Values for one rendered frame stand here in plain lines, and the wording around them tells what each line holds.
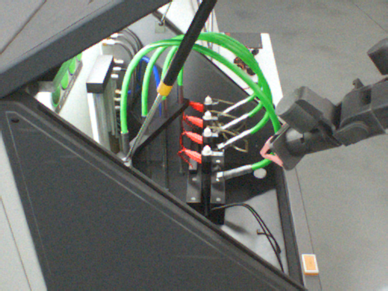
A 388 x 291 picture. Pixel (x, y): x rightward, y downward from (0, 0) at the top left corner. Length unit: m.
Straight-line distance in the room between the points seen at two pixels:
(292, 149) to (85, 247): 0.43
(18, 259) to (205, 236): 0.37
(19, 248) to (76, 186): 0.21
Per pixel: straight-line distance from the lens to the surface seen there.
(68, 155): 0.77
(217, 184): 1.26
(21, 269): 1.01
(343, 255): 2.50
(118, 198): 0.81
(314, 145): 0.87
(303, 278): 1.12
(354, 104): 0.82
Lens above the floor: 1.81
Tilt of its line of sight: 36 degrees down
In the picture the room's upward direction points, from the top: straight up
